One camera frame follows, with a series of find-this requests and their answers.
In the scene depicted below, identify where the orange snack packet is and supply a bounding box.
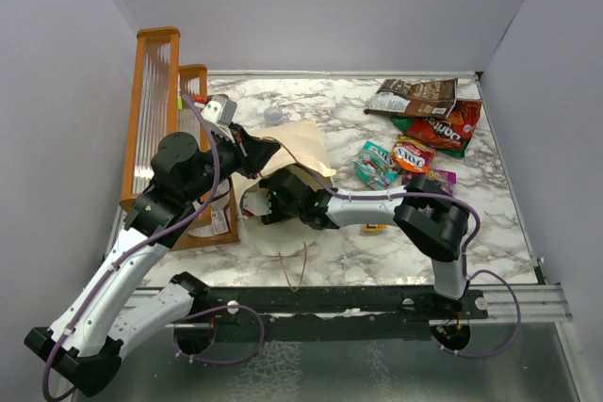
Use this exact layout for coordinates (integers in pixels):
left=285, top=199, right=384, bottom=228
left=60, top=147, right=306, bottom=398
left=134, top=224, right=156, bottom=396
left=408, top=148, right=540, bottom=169
left=391, top=135, right=436, bottom=174

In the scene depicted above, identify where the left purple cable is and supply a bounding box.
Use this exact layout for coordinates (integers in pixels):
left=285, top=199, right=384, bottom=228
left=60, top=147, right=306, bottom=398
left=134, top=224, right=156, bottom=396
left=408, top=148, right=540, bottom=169
left=41, top=93, right=266, bottom=402

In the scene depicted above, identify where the brown snack packet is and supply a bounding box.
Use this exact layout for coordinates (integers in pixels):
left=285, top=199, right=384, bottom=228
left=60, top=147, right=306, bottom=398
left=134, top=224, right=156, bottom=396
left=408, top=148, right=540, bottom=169
left=364, top=78, right=458, bottom=119

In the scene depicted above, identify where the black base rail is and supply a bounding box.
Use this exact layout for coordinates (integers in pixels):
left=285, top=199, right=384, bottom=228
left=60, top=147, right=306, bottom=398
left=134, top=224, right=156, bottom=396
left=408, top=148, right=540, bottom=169
left=171, top=272, right=487, bottom=346

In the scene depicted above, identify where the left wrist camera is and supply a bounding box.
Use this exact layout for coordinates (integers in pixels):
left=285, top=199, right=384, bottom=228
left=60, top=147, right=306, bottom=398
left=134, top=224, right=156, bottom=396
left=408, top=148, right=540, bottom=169
left=202, top=95, right=237, bottom=142

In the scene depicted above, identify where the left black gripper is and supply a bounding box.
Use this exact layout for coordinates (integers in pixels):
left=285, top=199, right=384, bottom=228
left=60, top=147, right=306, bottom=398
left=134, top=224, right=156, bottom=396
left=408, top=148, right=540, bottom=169
left=185, top=121, right=281, bottom=203

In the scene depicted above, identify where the teal snack packet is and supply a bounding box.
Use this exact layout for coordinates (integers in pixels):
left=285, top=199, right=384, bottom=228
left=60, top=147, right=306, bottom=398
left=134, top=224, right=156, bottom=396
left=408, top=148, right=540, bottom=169
left=352, top=141, right=400, bottom=190

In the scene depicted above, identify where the magenta snack packet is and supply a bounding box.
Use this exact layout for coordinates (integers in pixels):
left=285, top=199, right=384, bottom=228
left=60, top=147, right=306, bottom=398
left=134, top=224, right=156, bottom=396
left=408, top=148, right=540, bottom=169
left=401, top=169, right=457, bottom=195

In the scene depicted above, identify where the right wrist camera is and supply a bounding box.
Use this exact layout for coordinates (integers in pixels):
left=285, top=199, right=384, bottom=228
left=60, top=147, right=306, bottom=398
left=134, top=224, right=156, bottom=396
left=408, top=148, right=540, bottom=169
left=239, top=188, right=271, bottom=218

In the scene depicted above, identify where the red snack packet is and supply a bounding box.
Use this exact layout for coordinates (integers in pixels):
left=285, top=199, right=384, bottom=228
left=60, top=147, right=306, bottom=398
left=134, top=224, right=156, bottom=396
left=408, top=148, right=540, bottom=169
left=404, top=100, right=482, bottom=151

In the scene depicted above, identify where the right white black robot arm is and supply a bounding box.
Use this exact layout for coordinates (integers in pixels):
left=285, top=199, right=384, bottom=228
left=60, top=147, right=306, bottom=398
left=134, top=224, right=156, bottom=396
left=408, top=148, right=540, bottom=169
left=259, top=169, right=477, bottom=318

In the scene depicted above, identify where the wooden tiered display rack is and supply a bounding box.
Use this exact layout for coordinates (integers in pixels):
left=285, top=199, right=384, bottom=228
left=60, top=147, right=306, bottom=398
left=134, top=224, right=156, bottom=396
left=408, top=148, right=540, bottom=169
left=119, top=26, right=239, bottom=250

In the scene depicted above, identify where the beige paper bag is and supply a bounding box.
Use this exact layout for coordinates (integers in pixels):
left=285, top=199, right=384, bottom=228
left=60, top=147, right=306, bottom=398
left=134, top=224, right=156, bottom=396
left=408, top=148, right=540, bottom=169
left=232, top=120, right=335, bottom=286

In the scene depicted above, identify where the yellow candy packet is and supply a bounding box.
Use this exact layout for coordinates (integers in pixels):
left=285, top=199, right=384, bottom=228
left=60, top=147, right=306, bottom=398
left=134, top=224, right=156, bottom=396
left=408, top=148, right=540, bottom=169
left=362, top=224, right=387, bottom=233

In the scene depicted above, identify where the green crisps bag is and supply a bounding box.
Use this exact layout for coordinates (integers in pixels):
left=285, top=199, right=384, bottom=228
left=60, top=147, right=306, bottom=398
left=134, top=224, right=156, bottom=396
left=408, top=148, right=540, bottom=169
left=391, top=118, right=471, bottom=158

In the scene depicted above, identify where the red white label card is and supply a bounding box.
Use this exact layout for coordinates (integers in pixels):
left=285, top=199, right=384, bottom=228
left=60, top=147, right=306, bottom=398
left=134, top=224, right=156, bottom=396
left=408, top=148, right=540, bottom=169
left=211, top=210, right=230, bottom=235

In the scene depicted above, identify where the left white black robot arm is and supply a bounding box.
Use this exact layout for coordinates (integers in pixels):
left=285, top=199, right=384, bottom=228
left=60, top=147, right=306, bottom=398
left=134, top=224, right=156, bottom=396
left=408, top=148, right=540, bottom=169
left=24, top=124, right=280, bottom=401

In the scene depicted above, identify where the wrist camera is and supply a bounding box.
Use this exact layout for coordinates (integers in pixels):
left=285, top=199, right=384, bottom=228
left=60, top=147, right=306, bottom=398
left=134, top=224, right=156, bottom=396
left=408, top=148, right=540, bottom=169
left=239, top=188, right=271, bottom=218
left=202, top=95, right=237, bottom=142

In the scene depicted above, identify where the small clear plastic cup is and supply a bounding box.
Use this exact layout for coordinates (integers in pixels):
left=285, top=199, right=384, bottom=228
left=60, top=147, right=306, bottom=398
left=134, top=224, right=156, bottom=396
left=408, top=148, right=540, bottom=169
left=264, top=106, right=285, bottom=127

